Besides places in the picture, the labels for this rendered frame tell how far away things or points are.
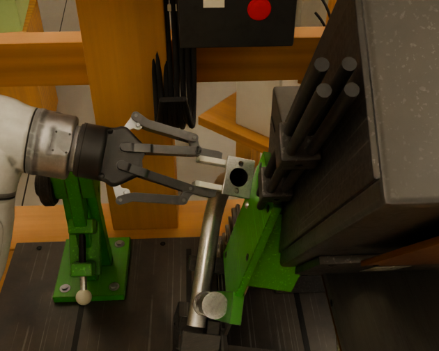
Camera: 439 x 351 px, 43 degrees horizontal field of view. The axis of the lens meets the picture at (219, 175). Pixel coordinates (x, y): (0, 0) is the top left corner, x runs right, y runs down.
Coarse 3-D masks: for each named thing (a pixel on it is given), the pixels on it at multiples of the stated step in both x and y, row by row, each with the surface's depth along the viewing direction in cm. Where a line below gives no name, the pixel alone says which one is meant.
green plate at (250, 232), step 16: (256, 176) 77; (256, 208) 74; (272, 208) 67; (240, 224) 81; (256, 224) 72; (272, 224) 69; (240, 240) 79; (256, 240) 71; (272, 240) 72; (224, 256) 87; (240, 256) 77; (256, 256) 72; (272, 256) 74; (224, 272) 85; (240, 272) 76; (256, 272) 76; (272, 272) 76; (288, 272) 76; (240, 288) 76; (272, 288) 78; (288, 288) 78
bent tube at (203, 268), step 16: (240, 160) 78; (224, 176) 78; (240, 176) 82; (224, 192) 77; (240, 192) 78; (208, 208) 90; (208, 224) 90; (208, 240) 89; (208, 256) 89; (208, 272) 89; (192, 288) 89; (208, 288) 88; (192, 320) 87
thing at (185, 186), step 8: (120, 168) 75; (128, 168) 75; (136, 168) 76; (144, 176) 76; (152, 176) 77; (160, 176) 77; (160, 184) 78; (168, 184) 77; (176, 184) 77; (184, 184) 78
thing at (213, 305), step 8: (200, 296) 83; (208, 296) 78; (216, 296) 79; (224, 296) 79; (192, 304) 85; (200, 304) 81; (208, 304) 78; (216, 304) 78; (224, 304) 79; (200, 312) 83; (208, 312) 78; (216, 312) 78; (224, 312) 79
